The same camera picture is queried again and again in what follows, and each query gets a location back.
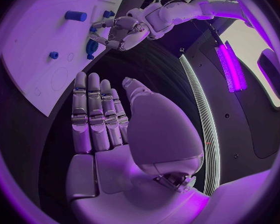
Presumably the glowing light bar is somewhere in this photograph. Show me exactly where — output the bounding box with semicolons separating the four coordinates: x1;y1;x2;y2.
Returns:
214;40;249;93

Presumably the white task board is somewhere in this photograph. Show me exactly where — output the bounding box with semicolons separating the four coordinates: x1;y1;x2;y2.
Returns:
0;0;132;117

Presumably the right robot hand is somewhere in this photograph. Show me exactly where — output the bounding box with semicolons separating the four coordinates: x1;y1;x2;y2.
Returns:
65;71;211;224

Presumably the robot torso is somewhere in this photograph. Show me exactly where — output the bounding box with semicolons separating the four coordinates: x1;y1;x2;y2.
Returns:
178;20;280;197

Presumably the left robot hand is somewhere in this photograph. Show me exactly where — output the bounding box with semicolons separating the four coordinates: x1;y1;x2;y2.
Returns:
88;15;151;52

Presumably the blue gear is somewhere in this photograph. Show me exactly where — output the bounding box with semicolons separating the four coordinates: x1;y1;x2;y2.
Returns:
86;39;100;56

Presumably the long blue cylinder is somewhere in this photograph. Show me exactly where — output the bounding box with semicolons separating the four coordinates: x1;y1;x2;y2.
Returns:
64;10;88;22

